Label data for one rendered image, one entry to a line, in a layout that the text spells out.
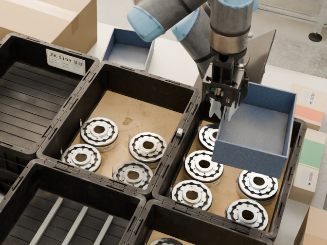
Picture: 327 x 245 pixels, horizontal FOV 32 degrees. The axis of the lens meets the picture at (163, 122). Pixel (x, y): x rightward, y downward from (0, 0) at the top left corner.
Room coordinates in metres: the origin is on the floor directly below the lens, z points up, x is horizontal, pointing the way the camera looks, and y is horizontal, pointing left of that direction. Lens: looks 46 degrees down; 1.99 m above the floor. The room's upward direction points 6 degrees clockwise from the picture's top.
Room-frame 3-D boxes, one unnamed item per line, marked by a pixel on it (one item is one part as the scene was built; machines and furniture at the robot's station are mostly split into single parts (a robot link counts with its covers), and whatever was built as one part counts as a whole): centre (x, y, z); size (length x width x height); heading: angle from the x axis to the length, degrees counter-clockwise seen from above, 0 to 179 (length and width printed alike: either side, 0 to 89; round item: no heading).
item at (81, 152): (0.92, 0.20, 0.86); 0.05 x 0.05 x 0.01
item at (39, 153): (1.01, 0.10, 0.92); 0.40 x 0.30 x 0.02; 164
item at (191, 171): (0.94, -0.12, 0.86); 0.10 x 0.10 x 0.01
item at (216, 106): (0.86, -0.10, 1.16); 0.06 x 0.03 x 0.09; 166
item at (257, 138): (0.86, -0.20, 1.11); 0.20 x 0.15 x 0.07; 169
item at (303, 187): (1.10, -0.44, 0.73); 0.24 x 0.06 x 0.06; 165
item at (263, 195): (0.91, -0.26, 0.86); 0.10 x 0.10 x 0.01
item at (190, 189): (0.84, -0.09, 0.86); 0.05 x 0.05 x 0.01
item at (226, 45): (0.86, -0.11, 1.35); 0.08 x 0.08 x 0.05
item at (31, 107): (1.09, 0.39, 0.87); 0.40 x 0.30 x 0.11; 164
